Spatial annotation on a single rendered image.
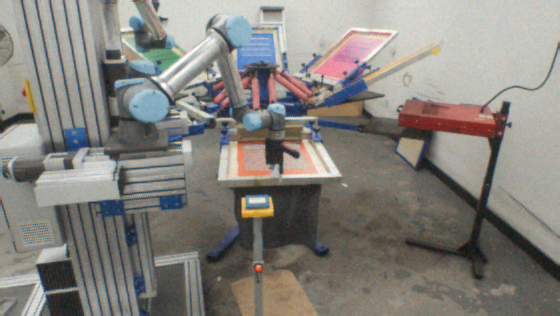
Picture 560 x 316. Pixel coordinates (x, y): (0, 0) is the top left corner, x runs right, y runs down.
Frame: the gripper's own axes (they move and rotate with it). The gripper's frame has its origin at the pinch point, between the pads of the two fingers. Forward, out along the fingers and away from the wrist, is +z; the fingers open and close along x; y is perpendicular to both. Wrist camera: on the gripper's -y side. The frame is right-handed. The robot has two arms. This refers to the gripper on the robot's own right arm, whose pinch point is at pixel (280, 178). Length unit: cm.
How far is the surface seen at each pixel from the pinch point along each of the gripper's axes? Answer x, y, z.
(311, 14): -471, -100, -67
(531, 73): -98, -200, -34
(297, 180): 1.9, -7.9, 0.7
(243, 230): -7.7, 18.2, 33.0
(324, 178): 1.9, -20.9, 0.1
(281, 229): -8.5, -1.9, 34.0
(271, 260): -67, -2, 98
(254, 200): 19.1, 13.1, 1.2
